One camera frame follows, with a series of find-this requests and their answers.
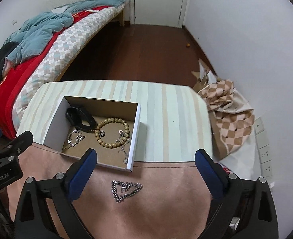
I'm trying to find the silver charm bracelet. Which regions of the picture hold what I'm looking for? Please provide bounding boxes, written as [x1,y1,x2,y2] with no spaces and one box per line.
[63,128,86,151]

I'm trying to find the silver chunky chain necklace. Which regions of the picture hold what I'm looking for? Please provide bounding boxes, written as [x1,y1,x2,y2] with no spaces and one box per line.
[111,179,144,204]

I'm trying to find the silver pendant chain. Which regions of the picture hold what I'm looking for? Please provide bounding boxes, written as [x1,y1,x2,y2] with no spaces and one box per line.
[117,133,132,165]

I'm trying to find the white cardboard jewelry box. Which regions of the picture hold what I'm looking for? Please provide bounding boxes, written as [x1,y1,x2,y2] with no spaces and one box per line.
[37,96,141,171]

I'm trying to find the red blanket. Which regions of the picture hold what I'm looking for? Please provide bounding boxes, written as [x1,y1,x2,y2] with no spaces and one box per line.
[0,5,116,139]

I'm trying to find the white power strip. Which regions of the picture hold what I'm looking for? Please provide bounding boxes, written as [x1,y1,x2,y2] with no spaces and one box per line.
[254,117,273,187]

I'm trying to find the black wristband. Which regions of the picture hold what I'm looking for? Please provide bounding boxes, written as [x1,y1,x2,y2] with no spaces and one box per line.
[65,105,97,133]

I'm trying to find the checkered beige cloth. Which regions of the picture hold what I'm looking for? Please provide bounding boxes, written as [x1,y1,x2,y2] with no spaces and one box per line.
[197,79,255,160]

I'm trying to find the striped glossy table mat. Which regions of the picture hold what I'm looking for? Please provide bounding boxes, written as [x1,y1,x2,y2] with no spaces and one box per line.
[17,80,212,162]

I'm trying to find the blue quilt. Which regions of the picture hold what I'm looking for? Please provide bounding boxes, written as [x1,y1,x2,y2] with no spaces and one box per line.
[5,0,125,65]

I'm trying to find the torn cardboard pieces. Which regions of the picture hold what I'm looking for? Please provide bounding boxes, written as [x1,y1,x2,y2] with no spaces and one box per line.
[191,59,221,93]

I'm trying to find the bed with checkered mattress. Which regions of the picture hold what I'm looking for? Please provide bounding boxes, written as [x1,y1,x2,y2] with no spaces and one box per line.
[0,0,128,139]

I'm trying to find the white door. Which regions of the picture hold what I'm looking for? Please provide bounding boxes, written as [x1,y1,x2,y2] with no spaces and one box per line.
[130,0,188,29]

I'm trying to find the wooden bead bracelet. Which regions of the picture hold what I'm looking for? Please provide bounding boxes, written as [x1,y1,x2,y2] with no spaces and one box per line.
[94,117,131,149]

